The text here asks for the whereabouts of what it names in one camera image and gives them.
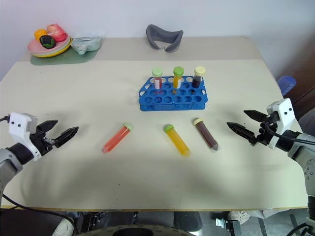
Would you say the white shoe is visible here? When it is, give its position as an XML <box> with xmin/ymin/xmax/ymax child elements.
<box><xmin>227</xmin><ymin>209</ymin><xmax>250</xmax><ymax>225</ymax></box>
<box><xmin>52</xmin><ymin>217</ymin><xmax>75</xmax><ymax>236</ymax></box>

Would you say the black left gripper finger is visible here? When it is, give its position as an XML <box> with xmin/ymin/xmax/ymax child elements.
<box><xmin>36</xmin><ymin>119</ymin><xmax>59</xmax><ymax>134</ymax></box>
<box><xmin>54</xmin><ymin>126</ymin><xmax>80</xmax><ymax>148</ymax></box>

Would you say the light green plate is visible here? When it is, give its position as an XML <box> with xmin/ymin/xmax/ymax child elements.
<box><xmin>29</xmin><ymin>36</ymin><xmax>72</xmax><ymax>56</ymax></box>

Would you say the gray foam face cushion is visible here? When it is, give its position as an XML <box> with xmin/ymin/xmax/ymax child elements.
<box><xmin>145</xmin><ymin>24</ymin><xmax>184</xmax><ymax>54</ymax></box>

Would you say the dark rounded shape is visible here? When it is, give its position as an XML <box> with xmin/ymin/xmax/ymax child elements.
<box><xmin>173</xmin><ymin>211</ymin><xmax>203</xmax><ymax>232</ymax></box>

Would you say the yellow tube green cap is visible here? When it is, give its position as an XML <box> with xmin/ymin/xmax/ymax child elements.
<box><xmin>163</xmin><ymin>124</ymin><xmax>191</xmax><ymax>157</ymax></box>

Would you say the metal bracket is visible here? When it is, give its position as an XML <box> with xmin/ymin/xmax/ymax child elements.
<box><xmin>216</xmin><ymin>217</ymin><xmax>241</xmax><ymax>236</ymax></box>

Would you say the black and green avocado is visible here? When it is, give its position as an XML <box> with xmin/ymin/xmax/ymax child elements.
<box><xmin>39</xmin><ymin>34</ymin><xmax>56</xmax><ymax>49</ymax></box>

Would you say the brown tube cream cap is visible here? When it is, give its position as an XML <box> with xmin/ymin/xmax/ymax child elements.
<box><xmin>192</xmin><ymin>118</ymin><xmax>221</xmax><ymax>154</ymax></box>

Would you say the red apple in foam net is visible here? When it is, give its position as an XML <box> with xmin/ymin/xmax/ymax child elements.
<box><xmin>46</xmin><ymin>23</ymin><xmax>67</xmax><ymax>43</ymax></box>

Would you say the labelled red tube green cap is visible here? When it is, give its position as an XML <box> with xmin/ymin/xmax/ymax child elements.
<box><xmin>152</xmin><ymin>67</ymin><xmax>164</xmax><ymax>90</ymax></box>

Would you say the cream table mat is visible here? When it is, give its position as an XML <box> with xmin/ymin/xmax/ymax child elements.
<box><xmin>0</xmin><ymin>58</ymin><xmax>310</xmax><ymax>212</ymax></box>

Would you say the pink plate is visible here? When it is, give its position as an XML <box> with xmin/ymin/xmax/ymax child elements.
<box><xmin>27</xmin><ymin>33</ymin><xmax>70</xmax><ymax>54</ymax></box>

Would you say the thin black cable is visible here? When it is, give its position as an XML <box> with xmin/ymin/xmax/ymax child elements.
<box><xmin>0</xmin><ymin>193</ymin><xmax>80</xmax><ymax>234</ymax></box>

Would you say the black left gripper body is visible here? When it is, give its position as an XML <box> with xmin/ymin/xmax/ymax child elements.
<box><xmin>29</xmin><ymin>125</ymin><xmax>60</xmax><ymax>156</ymax></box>

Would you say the yellow plate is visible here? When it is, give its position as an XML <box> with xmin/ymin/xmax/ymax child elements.
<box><xmin>31</xmin><ymin>38</ymin><xmax>73</xmax><ymax>59</ymax></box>

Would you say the dark purple tube cream cap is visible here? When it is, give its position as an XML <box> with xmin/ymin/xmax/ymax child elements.
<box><xmin>191</xmin><ymin>66</ymin><xmax>206</xmax><ymax>89</ymax></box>

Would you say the green placemat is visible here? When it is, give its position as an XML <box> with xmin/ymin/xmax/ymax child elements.
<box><xmin>30</xmin><ymin>46</ymin><xmax>99</xmax><ymax>66</ymax></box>

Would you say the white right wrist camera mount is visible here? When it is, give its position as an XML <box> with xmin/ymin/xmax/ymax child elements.
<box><xmin>266</xmin><ymin>98</ymin><xmax>302</xmax><ymax>149</ymax></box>

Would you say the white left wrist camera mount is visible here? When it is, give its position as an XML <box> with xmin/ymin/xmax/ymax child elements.
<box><xmin>8</xmin><ymin>112</ymin><xmax>41</xmax><ymax>162</ymax></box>

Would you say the orange fruit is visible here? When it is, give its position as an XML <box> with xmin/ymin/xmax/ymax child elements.
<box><xmin>33</xmin><ymin>29</ymin><xmax>49</xmax><ymax>43</ymax></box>

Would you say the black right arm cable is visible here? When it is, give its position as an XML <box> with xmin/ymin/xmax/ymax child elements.
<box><xmin>260</xmin><ymin>121</ymin><xmax>315</xmax><ymax>146</ymax></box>

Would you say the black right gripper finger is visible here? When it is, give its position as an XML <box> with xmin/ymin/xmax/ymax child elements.
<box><xmin>243</xmin><ymin>109</ymin><xmax>268</xmax><ymax>122</ymax></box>
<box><xmin>226</xmin><ymin>121</ymin><xmax>257</xmax><ymax>144</ymax></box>

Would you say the clear plastic bag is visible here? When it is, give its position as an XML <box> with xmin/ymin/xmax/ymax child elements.
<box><xmin>71</xmin><ymin>34</ymin><xmax>105</xmax><ymax>55</ymax></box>

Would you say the blue ribbed cylinder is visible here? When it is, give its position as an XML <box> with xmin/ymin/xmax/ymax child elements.
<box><xmin>277</xmin><ymin>75</ymin><xmax>297</xmax><ymax>97</ymax></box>

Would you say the red-orange tube light green cap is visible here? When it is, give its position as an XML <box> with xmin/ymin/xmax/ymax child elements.
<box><xmin>102</xmin><ymin>121</ymin><xmax>135</xmax><ymax>154</ymax></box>

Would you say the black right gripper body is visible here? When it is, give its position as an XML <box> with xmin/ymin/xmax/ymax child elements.
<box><xmin>248</xmin><ymin>113</ymin><xmax>281</xmax><ymax>147</ymax></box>

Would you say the blue plastic test tube rack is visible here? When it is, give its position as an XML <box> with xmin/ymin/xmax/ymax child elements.
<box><xmin>138</xmin><ymin>76</ymin><xmax>208</xmax><ymax>112</ymax></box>

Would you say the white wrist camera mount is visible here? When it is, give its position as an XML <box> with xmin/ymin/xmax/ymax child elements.
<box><xmin>8</xmin><ymin>112</ymin><xmax>41</xmax><ymax>162</ymax></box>
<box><xmin>266</xmin><ymin>98</ymin><xmax>302</xmax><ymax>149</ymax></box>

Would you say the labelled orange tube green cap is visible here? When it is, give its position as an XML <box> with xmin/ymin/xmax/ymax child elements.
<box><xmin>172</xmin><ymin>66</ymin><xmax>185</xmax><ymax>89</ymax></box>

